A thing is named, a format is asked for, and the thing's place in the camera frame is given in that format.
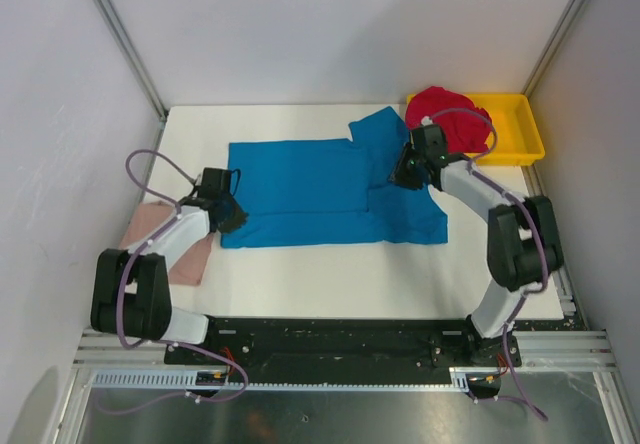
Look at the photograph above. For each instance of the red t shirt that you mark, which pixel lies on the red t shirt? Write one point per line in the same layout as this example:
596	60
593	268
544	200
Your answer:
466	127

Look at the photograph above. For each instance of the left aluminium frame post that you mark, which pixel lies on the left aluminium frame post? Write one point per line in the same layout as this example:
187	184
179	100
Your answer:
132	58

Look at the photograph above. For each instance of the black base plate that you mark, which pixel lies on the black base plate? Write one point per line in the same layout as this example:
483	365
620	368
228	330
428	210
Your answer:
352	353

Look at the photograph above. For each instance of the blue t shirt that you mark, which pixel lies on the blue t shirt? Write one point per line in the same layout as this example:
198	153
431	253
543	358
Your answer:
334	191

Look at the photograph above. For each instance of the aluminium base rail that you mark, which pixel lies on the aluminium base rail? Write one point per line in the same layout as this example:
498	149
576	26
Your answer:
575	351

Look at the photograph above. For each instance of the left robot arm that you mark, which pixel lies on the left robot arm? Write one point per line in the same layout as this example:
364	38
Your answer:
131	297

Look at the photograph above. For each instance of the right aluminium frame post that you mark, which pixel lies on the right aluminium frame post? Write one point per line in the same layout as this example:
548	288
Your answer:
567	20

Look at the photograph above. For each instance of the yellow plastic tray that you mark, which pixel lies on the yellow plastic tray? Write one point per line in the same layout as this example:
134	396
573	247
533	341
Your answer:
515	139

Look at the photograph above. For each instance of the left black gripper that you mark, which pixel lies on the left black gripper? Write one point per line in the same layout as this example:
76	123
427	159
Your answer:
237	219

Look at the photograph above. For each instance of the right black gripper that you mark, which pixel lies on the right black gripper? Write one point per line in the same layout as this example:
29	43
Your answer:
399	175

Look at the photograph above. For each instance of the white cable duct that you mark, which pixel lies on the white cable duct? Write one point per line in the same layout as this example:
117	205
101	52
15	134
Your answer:
196	380

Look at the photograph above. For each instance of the folded pink t shirt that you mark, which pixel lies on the folded pink t shirt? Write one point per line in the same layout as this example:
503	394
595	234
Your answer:
189	269

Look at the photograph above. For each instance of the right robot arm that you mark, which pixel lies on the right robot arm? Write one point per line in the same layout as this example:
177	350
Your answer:
523	245

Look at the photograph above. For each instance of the aluminium frame post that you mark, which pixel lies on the aluminium frame post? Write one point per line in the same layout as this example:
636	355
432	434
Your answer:
567	20
132	58

